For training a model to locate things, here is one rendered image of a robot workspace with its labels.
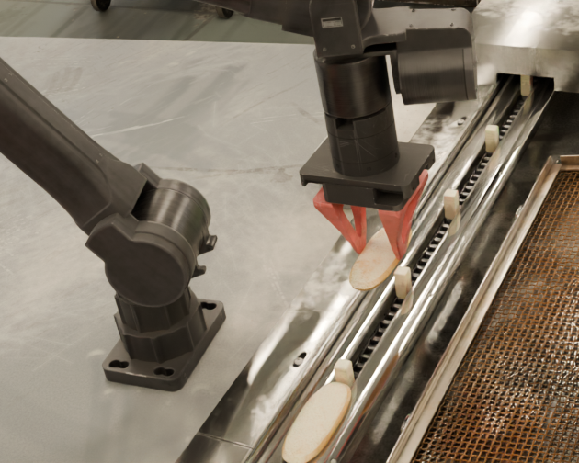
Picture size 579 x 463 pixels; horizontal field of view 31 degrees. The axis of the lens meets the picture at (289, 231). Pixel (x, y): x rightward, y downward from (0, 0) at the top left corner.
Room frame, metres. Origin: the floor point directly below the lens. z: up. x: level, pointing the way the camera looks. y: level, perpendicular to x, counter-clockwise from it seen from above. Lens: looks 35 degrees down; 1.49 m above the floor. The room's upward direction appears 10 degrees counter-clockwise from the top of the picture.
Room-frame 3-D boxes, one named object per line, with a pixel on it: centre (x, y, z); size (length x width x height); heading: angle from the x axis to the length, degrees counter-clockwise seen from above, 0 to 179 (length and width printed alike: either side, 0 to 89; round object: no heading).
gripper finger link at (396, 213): (0.75, -0.08, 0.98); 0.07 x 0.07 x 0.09; 57
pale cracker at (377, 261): (0.75, -0.08, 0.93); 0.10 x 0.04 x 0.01; 147
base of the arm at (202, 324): (0.81, 0.14, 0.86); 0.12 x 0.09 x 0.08; 153
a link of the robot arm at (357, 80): (0.75, -0.08, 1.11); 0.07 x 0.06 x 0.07; 75
